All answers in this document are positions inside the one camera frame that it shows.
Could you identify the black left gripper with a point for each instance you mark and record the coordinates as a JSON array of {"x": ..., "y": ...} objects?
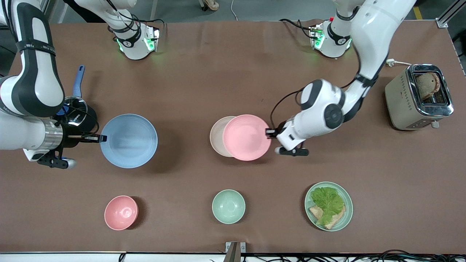
[{"x": 279, "y": 130}]

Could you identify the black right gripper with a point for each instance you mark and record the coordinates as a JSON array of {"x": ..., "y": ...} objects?
[{"x": 71, "y": 137}]

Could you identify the large pink bowl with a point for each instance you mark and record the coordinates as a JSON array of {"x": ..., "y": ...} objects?
[{"x": 247, "y": 138}]

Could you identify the large light blue bowl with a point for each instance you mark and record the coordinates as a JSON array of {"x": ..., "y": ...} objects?
[{"x": 131, "y": 145}]

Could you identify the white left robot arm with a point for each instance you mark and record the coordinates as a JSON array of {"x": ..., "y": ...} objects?
[{"x": 371, "y": 36}]

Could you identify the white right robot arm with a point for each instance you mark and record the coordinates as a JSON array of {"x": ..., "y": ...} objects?
[{"x": 36, "y": 83}]

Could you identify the large beige bowl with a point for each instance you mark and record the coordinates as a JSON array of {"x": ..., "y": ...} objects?
[{"x": 216, "y": 136}]

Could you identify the small pink bowl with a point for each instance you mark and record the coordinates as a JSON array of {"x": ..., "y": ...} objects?
[{"x": 121, "y": 213}]

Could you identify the brown paper table cover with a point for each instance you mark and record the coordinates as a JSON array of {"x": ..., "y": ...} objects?
[{"x": 204, "y": 83}]

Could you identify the small green bowl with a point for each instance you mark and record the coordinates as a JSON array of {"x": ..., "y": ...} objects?
[{"x": 228, "y": 206}]

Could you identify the green lettuce leaf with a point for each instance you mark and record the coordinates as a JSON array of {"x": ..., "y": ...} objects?
[{"x": 327, "y": 202}]

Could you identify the brown bread slice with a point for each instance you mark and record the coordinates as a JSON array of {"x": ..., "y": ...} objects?
[{"x": 315, "y": 212}]

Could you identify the green plate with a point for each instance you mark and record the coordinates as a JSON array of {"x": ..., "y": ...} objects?
[{"x": 348, "y": 211}]

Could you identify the beige chrome toaster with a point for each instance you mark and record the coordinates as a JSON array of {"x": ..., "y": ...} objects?
[{"x": 400, "y": 98}]

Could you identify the beige shoe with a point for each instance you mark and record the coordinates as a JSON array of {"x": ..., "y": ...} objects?
[{"x": 212, "y": 4}]

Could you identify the brown toast slice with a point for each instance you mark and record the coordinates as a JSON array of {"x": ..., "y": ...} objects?
[{"x": 426, "y": 85}]

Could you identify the grey metal table bracket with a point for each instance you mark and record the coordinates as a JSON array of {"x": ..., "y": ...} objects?
[{"x": 233, "y": 253}]

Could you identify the aluminium frame profile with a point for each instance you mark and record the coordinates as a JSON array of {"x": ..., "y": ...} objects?
[{"x": 446, "y": 16}]

